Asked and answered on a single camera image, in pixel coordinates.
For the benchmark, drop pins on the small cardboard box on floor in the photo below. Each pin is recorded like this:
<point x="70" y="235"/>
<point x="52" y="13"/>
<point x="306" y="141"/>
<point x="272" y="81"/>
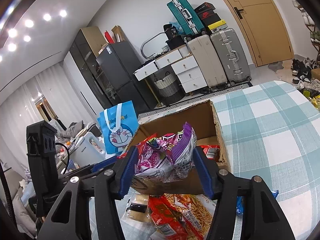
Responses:
<point x="315" y="73"/>

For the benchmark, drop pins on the black refrigerator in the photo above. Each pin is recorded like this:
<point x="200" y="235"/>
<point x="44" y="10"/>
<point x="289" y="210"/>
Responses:
<point x="119" y="62"/>

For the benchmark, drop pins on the woven laundry basket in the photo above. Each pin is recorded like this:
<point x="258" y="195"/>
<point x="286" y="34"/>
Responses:
<point x="169" y="89"/>

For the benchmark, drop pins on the beige suitcase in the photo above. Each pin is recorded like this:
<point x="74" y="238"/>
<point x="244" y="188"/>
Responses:
<point x="208" y="61"/>

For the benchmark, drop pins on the oval mirror frame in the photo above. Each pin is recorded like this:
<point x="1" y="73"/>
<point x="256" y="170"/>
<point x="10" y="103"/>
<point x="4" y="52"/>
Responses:
<point x="153" y="45"/>

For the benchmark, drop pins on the metal shoe rack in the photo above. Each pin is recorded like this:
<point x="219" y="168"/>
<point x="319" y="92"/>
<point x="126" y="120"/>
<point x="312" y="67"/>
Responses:
<point x="310" y="24"/>

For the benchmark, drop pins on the blue Oreo cookie pack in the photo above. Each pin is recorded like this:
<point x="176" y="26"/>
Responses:
<point x="240" y="202"/>

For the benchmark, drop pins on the brown cardboard SF box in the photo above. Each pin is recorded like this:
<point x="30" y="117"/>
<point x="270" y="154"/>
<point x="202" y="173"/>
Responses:
<point x="204" y="120"/>

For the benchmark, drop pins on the silver suitcase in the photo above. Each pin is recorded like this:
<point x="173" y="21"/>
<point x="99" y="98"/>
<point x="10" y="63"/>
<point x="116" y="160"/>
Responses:
<point x="231" y="55"/>

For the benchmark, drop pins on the white appliance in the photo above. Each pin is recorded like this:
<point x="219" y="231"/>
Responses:
<point x="88" y="150"/>

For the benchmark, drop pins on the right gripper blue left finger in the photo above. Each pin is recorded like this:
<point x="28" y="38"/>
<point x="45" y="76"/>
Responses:
<point x="127" y="171"/>

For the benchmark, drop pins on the dark glass cabinet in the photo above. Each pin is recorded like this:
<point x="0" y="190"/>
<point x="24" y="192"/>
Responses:
<point x="84" y="51"/>

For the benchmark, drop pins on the yellow black shoe box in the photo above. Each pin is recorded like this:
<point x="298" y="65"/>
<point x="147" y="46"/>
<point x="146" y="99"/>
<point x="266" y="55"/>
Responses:
<point x="218" y="26"/>

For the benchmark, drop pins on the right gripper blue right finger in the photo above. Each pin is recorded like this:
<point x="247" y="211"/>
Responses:
<point x="207" y="171"/>

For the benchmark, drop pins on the red cracker snack bag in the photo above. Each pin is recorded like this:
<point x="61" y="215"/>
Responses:
<point x="211" y="151"/>

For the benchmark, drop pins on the purple white snack bag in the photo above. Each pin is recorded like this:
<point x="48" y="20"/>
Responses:
<point x="167" y="158"/>

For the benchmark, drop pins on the black red shoe box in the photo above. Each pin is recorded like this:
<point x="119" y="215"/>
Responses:
<point x="205" y="10"/>

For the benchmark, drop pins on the black bin with yellow bags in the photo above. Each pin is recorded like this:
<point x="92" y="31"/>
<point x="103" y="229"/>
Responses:
<point x="312" y="95"/>

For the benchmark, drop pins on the red orange noodle snack bag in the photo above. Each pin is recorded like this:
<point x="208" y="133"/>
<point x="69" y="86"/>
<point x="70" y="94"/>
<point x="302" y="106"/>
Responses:
<point x="182" y="216"/>

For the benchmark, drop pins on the checkered teal tablecloth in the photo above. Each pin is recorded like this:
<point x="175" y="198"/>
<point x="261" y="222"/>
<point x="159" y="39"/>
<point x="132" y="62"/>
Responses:
<point x="269" y="130"/>

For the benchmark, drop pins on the teal suitcase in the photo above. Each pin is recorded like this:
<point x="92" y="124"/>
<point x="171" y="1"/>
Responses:
<point x="186" y="17"/>

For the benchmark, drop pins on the wooden door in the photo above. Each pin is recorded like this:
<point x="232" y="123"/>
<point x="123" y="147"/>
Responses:
<point x="263" y="30"/>

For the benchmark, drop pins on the blue Doraemon tote bag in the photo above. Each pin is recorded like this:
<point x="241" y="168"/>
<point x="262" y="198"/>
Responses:
<point x="119" y="124"/>

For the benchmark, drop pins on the white drawer desk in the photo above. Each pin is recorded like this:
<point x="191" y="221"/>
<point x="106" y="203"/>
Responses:
<point x="184" y="65"/>

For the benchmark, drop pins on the white red noodle snack bag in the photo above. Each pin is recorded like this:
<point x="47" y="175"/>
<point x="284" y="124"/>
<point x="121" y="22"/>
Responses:
<point x="135" y="220"/>

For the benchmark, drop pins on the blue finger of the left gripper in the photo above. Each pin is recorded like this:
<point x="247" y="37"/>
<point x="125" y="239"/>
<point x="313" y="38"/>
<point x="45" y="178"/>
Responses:
<point x="103" y="164"/>

